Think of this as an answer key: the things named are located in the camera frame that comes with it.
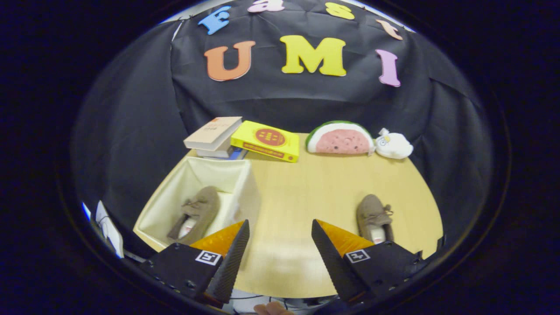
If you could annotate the blue book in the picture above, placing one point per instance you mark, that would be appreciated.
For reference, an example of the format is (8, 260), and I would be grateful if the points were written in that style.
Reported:
(238, 154)

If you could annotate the beige book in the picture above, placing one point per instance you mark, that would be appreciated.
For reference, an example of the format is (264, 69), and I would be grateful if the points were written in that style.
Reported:
(214, 131)

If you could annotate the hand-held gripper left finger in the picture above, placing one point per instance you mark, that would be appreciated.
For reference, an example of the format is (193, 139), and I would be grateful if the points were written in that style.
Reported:
(232, 262)

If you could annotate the watermelon slice plush toy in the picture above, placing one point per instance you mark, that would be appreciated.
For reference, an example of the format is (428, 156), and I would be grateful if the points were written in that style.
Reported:
(341, 140)

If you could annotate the cream fabric storage box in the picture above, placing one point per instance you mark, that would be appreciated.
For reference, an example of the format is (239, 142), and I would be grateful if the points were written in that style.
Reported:
(214, 175)

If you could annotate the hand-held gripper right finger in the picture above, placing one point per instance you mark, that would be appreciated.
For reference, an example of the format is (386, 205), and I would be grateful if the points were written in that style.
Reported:
(334, 262)

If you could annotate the white plush toy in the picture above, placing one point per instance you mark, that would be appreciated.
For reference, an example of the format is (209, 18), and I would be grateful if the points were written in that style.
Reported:
(393, 145)

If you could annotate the yellow book with red circle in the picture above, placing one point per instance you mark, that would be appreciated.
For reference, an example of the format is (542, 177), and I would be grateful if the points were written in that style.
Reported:
(267, 140)

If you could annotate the brown suede shoe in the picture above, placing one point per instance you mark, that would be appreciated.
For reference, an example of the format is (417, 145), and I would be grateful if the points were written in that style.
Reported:
(372, 214)
(203, 210)

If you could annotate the black backdrop cloth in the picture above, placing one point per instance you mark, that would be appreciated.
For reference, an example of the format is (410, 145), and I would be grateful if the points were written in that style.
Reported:
(288, 96)

